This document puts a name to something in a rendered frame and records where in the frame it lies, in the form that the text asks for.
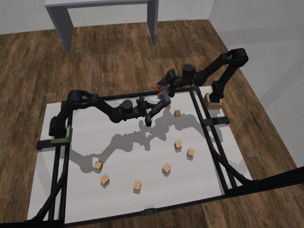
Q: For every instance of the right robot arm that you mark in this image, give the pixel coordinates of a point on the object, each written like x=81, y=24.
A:
x=239, y=58

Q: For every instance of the black hose nozzle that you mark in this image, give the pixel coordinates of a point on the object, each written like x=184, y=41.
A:
x=163, y=89

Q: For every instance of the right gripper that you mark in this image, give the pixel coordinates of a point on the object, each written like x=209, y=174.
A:
x=174, y=82

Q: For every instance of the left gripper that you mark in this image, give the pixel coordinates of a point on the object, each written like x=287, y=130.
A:
x=147, y=116

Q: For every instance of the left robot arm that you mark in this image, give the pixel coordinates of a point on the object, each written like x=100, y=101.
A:
x=74, y=102

